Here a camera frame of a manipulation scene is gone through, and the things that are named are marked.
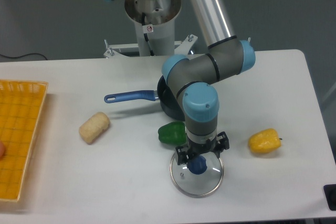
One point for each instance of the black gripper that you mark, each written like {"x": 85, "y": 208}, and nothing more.
{"x": 185, "y": 153}

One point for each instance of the black device at table edge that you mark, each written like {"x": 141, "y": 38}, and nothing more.
{"x": 330, "y": 194}

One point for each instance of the yellow woven basket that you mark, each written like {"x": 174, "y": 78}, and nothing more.
{"x": 22, "y": 103}

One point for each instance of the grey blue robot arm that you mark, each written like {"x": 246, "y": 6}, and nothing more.
{"x": 189, "y": 83}

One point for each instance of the green bell pepper toy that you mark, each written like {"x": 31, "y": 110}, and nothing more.
{"x": 172, "y": 133}

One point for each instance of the yellow bell pepper toy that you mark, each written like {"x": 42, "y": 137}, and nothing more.
{"x": 265, "y": 141}

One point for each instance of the dark blue saucepan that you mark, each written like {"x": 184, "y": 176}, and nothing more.
{"x": 147, "y": 96}

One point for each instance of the beige bread loaf toy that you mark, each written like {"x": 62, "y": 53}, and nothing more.
{"x": 94, "y": 127}

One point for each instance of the glass pot lid blue knob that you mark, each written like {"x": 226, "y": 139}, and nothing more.
{"x": 199, "y": 178}

